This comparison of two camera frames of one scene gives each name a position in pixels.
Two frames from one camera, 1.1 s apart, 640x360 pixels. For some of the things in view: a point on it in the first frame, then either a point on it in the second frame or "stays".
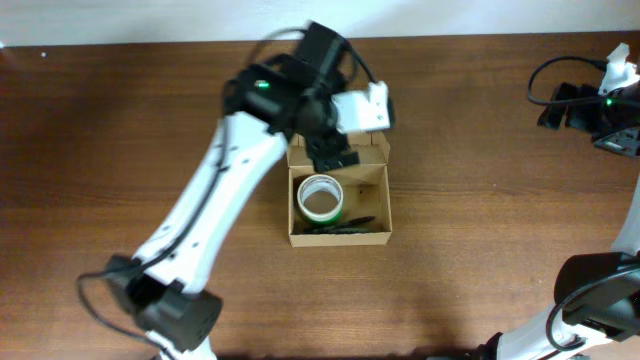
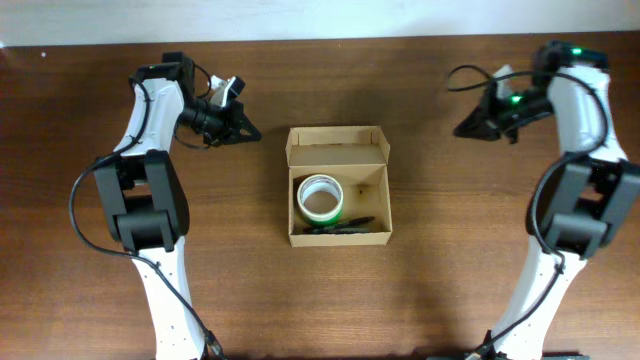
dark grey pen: [322, 230] stays
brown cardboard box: [365, 187] stays
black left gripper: [333, 153] → [232, 125]
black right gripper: [578, 112] → [491, 116]
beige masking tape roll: [315, 183] stays
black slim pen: [355, 221] stays
